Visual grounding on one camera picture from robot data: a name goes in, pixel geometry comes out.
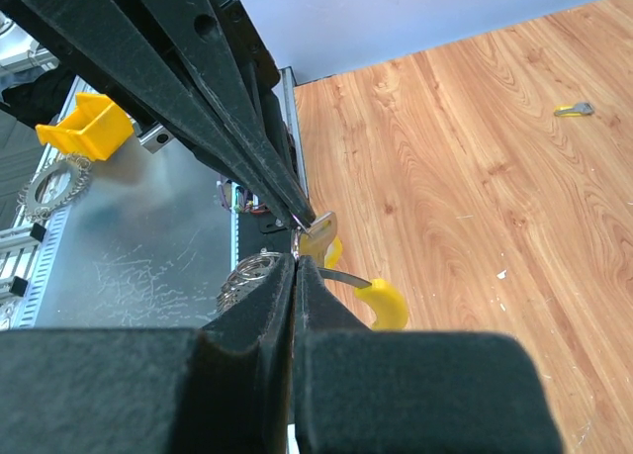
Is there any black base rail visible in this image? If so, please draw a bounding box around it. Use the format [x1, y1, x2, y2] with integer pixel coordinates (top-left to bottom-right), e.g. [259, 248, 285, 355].
[235, 213, 296, 281]

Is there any spare metal key ring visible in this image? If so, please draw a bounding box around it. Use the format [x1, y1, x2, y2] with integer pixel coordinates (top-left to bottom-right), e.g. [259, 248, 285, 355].
[17, 152, 94, 223]

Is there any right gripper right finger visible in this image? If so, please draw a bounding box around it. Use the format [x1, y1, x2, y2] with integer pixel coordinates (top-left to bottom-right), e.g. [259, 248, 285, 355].
[295, 257, 564, 453]

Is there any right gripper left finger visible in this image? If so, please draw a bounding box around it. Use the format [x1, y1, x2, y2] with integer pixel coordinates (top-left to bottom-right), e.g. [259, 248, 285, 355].
[1, 255, 296, 453]

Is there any metal key organizer ring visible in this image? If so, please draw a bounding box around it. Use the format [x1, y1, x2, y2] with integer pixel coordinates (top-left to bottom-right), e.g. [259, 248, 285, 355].
[216, 248, 410, 332]

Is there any yellow plastic bin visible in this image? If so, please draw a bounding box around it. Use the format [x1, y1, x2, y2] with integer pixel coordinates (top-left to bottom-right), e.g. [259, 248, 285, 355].
[36, 92, 134, 162]

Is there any yellow tagged key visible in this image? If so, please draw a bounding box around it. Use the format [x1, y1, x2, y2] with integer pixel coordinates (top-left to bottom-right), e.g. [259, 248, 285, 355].
[298, 212, 343, 269]

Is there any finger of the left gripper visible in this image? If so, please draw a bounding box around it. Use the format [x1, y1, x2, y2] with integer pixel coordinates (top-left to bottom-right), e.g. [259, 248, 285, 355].
[12, 0, 316, 227]
[140, 0, 310, 212]

